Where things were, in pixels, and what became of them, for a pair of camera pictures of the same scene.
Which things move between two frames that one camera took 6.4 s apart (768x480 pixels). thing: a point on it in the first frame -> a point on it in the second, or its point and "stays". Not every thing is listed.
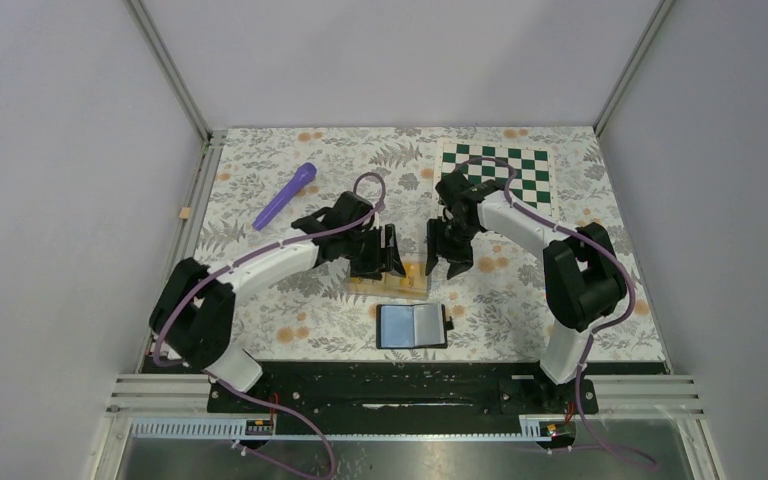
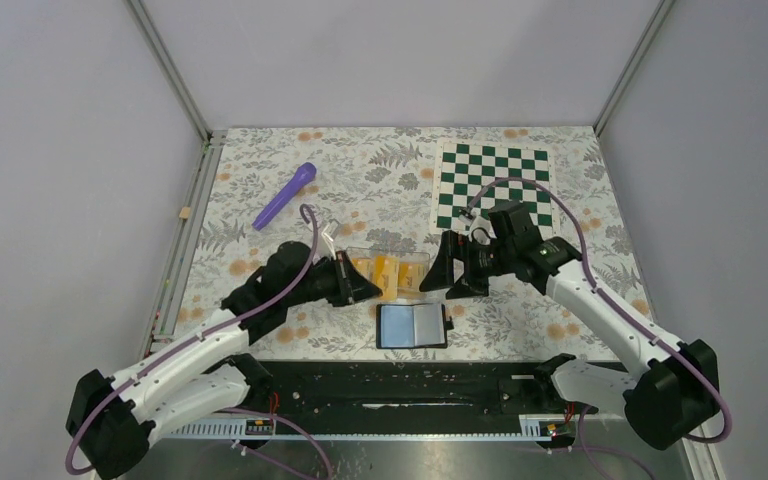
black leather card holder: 412,326 stays
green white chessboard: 524,166 stays
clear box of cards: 413,286 stays
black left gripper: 383,259 -> 354,285
